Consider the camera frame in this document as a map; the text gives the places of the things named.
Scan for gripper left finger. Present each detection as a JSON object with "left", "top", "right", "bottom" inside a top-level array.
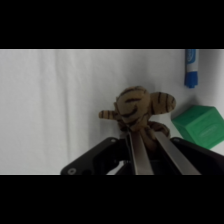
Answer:
[{"left": 127, "top": 131, "right": 155, "bottom": 176}]

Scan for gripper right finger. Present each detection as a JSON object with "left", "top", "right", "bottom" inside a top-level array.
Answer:
[{"left": 153, "top": 130, "right": 202, "bottom": 176}]

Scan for striped plush tiger toy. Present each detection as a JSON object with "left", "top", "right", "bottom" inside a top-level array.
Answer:
[{"left": 98, "top": 85, "right": 177, "bottom": 153}]

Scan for green cube block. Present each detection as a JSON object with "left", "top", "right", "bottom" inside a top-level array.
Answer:
[{"left": 170, "top": 104, "right": 224, "bottom": 151}]

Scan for blue marker pen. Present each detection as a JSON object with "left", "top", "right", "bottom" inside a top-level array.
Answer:
[{"left": 183, "top": 49, "right": 200, "bottom": 90}]

